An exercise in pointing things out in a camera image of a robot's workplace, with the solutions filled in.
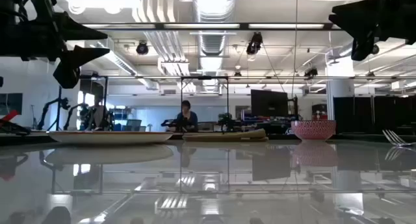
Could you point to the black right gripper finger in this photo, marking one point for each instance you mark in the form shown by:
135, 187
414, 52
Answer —
360, 16
362, 47

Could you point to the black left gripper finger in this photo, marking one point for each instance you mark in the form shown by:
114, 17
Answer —
70, 71
74, 30

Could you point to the orange plate with white underside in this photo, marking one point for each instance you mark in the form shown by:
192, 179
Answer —
110, 138

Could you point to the red white patterned bowl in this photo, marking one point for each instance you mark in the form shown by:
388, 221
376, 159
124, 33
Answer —
313, 130

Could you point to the silver metal fork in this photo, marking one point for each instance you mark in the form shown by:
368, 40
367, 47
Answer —
393, 139

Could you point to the black background robot arm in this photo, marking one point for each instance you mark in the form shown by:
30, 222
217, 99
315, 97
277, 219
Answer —
170, 123
48, 108

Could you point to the silver ceiling pipe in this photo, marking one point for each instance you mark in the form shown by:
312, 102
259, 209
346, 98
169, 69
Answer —
345, 52

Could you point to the black ceiling spotlight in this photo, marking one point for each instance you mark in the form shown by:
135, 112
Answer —
142, 48
254, 43
311, 72

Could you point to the black room partition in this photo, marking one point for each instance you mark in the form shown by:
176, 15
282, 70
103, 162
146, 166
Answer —
373, 115

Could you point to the red storage shelf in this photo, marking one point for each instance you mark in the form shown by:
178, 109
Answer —
319, 112

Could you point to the red and black clamp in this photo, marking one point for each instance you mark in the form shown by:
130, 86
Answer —
13, 126

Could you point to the black monitor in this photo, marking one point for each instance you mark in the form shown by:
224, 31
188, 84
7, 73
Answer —
269, 104

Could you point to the black overhead light bar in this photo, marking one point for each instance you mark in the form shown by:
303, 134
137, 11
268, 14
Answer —
201, 26

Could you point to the folded tan cloth napkin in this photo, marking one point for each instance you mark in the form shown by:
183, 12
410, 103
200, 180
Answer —
227, 136

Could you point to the black background rig frame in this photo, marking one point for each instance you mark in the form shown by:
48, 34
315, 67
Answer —
204, 77
105, 100

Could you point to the white ceiling air duct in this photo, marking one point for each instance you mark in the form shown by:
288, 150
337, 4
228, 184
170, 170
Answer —
123, 66

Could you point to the dark wall screen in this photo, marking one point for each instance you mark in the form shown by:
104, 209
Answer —
11, 104

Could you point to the black aluminium table frame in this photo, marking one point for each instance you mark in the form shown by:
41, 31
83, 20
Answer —
19, 139

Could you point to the silver ribbed ventilation duct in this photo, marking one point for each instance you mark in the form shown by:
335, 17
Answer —
211, 45

